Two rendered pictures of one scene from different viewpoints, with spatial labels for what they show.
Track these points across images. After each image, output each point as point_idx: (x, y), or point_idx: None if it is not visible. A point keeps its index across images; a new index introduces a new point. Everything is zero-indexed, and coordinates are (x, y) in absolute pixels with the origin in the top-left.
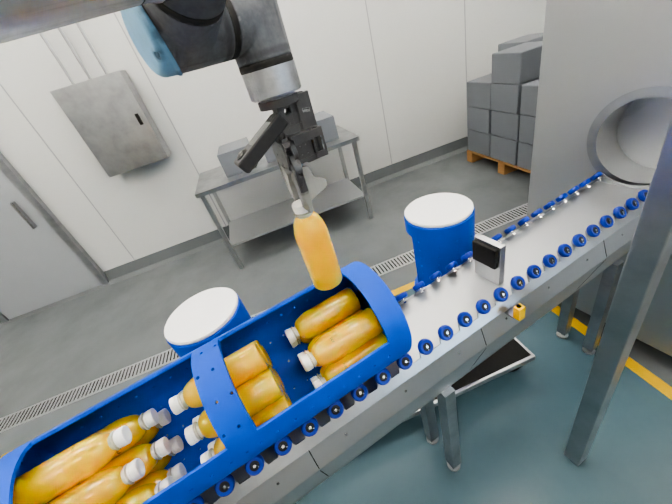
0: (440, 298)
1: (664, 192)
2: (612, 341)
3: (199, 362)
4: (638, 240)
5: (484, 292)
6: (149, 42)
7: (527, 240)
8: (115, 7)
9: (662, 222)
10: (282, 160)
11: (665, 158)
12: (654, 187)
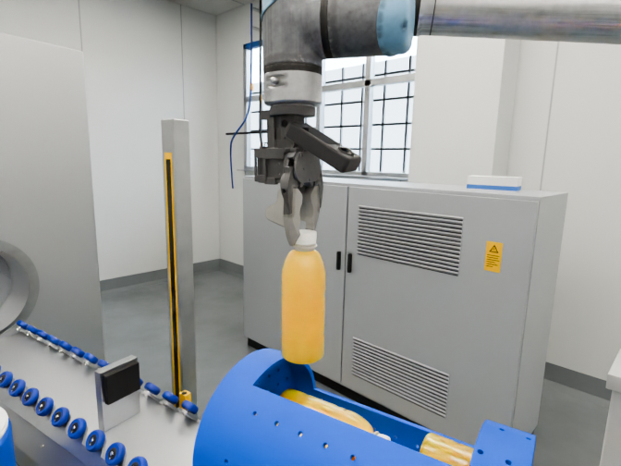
0: (155, 458)
1: (185, 251)
2: (190, 390)
3: (517, 447)
4: (182, 291)
5: (150, 421)
6: (413, 31)
7: (52, 396)
8: (446, 36)
9: (189, 271)
10: (310, 173)
11: (180, 230)
12: (180, 251)
